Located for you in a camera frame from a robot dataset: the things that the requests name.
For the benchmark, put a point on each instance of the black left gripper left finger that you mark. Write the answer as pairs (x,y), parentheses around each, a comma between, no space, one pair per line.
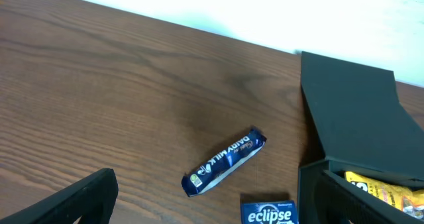
(90,200)

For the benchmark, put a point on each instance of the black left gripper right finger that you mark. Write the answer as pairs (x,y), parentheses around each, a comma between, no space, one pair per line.
(337,201)

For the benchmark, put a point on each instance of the blue Eclipse mint box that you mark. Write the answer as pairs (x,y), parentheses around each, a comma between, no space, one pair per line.
(276,212)

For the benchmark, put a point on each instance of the yellow Hacks candy bag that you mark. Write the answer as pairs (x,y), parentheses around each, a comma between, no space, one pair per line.
(399,197)

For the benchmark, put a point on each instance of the purple Dairy Milk bar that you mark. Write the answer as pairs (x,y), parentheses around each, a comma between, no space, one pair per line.
(224,163)

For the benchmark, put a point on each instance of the black open box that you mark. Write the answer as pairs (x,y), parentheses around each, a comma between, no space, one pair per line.
(355,123)

